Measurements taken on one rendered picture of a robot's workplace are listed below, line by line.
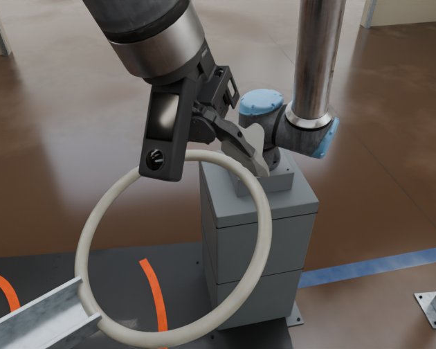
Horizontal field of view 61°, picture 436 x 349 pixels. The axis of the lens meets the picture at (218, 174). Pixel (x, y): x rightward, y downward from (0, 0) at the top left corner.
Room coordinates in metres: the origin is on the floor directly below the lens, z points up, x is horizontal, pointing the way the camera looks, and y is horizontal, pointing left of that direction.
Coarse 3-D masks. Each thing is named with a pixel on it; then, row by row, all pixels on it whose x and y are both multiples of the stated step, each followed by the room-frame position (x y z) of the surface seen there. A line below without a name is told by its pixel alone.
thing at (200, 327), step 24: (240, 168) 0.68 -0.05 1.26; (120, 192) 0.72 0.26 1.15; (96, 216) 0.65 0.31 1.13; (264, 216) 0.54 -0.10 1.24; (264, 240) 0.49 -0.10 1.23; (264, 264) 0.45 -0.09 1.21; (240, 288) 0.40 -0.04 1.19; (216, 312) 0.37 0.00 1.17; (120, 336) 0.35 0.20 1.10; (144, 336) 0.35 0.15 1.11; (168, 336) 0.34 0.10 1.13; (192, 336) 0.33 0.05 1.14
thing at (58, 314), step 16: (64, 288) 0.46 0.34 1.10; (32, 304) 0.42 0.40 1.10; (48, 304) 0.43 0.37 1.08; (64, 304) 0.45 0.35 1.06; (80, 304) 0.45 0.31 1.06; (0, 320) 0.39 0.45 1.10; (16, 320) 0.40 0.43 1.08; (32, 320) 0.41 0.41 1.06; (48, 320) 0.41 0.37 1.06; (64, 320) 0.41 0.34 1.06; (80, 320) 0.41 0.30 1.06; (96, 320) 0.39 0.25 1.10; (0, 336) 0.37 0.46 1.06; (16, 336) 0.37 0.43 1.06; (32, 336) 0.37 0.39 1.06; (48, 336) 0.37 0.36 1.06; (64, 336) 0.35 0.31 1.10; (80, 336) 0.36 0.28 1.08
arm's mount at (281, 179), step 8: (280, 152) 1.18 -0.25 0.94; (280, 160) 1.13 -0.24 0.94; (280, 168) 1.08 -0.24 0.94; (288, 168) 1.08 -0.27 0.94; (232, 176) 1.10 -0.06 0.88; (272, 176) 1.04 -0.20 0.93; (280, 176) 1.05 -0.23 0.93; (288, 176) 1.05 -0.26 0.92; (240, 184) 1.02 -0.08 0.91; (264, 184) 1.03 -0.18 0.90; (272, 184) 1.04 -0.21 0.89; (280, 184) 1.05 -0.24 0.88; (288, 184) 1.05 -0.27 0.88; (240, 192) 1.02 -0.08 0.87; (248, 192) 1.02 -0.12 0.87; (264, 192) 1.04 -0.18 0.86
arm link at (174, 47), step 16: (192, 16) 0.36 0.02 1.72; (160, 32) 0.33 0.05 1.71; (176, 32) 0.33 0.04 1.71; (192, 32) 0.35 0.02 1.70; (128, 48) 0.33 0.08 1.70; (144, 48) 0.33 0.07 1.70; (160, 48) 0.33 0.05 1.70; (176, 48) 0.33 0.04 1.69; (192, 48) 0.35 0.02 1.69; (128, 64) 0.34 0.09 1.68; (144, 64) 0.33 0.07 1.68; (160, 64) 0.33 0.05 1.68; (176, 64) 0.33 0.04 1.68
